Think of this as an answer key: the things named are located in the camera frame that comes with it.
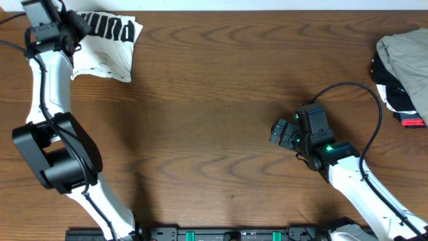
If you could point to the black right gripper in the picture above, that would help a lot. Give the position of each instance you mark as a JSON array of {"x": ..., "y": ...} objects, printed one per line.
[{"x": 285, "y": 140}]

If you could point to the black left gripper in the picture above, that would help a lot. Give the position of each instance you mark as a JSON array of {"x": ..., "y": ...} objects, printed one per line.
[{"x": 71, "y": 25}]

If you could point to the white t-shirt black print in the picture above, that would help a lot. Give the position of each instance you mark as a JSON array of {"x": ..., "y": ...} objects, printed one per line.
[{"x": 107, "y": 51}]

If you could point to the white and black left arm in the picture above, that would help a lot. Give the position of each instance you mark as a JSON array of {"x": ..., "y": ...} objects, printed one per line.
[{"x": 59, "y": 152}]

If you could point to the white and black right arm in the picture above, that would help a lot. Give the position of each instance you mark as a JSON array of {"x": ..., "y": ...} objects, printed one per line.
[{"x": 343, "y": 167}]

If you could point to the black red folded garment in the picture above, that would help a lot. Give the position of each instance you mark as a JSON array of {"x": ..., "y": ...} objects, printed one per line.
[{"x": 393, "y": 94}]

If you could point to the grey folded garment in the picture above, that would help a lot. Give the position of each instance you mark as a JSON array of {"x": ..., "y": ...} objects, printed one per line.
[{"x": 405, "y": 57}]

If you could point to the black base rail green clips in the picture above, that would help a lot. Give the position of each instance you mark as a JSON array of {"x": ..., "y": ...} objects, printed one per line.
[{"x": 234, "y": 235}]

